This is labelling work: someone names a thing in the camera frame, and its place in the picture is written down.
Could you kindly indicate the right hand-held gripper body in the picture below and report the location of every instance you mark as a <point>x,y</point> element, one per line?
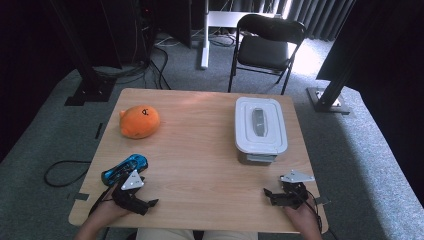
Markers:
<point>295,191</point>

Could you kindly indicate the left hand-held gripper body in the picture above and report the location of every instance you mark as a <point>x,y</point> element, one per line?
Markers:
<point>132,182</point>

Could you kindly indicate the blue toy car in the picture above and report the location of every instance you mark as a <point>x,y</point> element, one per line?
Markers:
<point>121,165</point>

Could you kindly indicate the brown transparent storage box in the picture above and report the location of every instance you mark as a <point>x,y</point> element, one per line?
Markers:
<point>256,159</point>

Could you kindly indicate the orange plush toy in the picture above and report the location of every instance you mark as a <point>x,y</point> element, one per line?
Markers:
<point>140,123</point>

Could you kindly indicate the white box lid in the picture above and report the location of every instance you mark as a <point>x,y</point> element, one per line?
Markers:
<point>245,133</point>

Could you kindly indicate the person's right hand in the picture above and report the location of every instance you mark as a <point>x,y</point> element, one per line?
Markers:
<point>303,216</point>

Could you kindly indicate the person's left hand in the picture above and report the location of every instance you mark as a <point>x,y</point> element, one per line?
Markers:
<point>106,210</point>

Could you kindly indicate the grey tape piece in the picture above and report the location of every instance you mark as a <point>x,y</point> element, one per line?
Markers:
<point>321,200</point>
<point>81,196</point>

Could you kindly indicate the person's beige trousers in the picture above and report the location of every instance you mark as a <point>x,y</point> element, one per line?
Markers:
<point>163,234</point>

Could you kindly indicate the black tape strip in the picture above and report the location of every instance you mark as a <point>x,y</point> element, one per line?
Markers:
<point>98,130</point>

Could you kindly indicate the black metal stand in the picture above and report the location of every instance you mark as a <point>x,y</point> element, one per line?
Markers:
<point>91,90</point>
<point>331,93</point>

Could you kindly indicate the black folding chair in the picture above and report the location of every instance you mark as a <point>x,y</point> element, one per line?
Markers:
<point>263,51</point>

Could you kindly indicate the black curtain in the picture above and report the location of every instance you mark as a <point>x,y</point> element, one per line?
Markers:
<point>26,66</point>
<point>393,66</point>

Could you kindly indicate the black panel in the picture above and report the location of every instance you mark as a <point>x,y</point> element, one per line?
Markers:
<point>175,20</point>

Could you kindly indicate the grey curtain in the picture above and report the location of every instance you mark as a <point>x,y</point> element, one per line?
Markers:
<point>320,20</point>

